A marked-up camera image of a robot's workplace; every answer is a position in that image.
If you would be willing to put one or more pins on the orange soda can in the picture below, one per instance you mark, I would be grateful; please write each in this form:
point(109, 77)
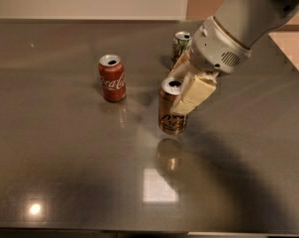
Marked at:
point(168, 122)

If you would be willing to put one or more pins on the red coke can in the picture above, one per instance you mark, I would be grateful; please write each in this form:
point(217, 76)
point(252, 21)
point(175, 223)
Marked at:
point(112, 77)

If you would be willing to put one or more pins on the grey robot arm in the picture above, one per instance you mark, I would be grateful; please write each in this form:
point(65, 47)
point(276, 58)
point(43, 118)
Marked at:
point(247, 20)

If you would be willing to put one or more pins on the white green soda can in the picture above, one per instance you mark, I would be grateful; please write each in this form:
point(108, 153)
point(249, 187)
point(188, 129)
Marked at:
point(181, 43)

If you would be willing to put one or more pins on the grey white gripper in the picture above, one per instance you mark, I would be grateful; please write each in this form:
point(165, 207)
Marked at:
point(216, 49)

